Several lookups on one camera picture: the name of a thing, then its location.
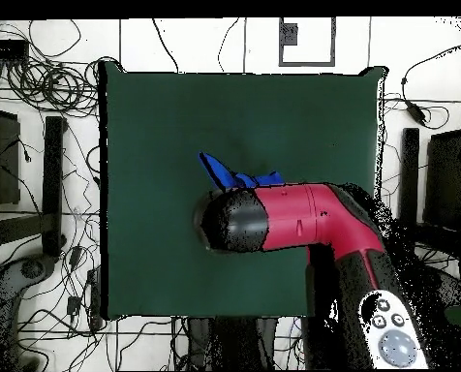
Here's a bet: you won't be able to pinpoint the grey caster stand base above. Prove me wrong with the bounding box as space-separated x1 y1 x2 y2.
0 253 59 371

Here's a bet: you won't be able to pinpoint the coiled black cables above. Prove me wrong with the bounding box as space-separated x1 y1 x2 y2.
5 56 101 118

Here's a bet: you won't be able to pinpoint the dark green tablecloth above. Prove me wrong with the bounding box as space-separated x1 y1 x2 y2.
98 60 388 321

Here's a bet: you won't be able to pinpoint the black power strip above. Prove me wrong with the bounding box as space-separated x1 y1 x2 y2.
85 266 105 330

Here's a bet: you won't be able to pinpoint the blue shirt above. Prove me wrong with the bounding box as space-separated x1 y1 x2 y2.
198 150 286 193

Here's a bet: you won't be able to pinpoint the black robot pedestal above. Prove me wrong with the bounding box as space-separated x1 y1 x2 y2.
185 316 305 371

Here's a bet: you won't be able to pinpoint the black flat device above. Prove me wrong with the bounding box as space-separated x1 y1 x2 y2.
0 39 30 61

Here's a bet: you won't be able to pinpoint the black box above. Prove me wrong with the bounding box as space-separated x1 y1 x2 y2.
422 129 461 233
0 107 21 206

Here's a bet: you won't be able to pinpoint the grey square frame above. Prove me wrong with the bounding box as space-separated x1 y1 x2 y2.
278 16 337 68

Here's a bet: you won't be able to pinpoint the black stand frame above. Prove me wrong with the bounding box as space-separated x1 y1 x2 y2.
398 127 461 253
0 115 68 258

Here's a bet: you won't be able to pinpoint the black power adapter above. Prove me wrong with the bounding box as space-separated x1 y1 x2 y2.
405 99 428 127

